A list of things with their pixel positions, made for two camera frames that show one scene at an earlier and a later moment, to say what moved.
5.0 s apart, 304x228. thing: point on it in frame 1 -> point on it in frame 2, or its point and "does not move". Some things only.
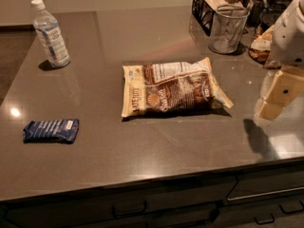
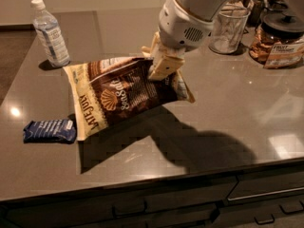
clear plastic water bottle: x=47 y=30 does not move
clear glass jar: x=230 y=22 does not move
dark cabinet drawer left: x=178 y=204 does not move
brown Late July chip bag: x=171 y=88 -> x=105 y=92
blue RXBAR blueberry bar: x=51 y=130 does not move
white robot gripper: x=290 y=43 -> x=180 y=28
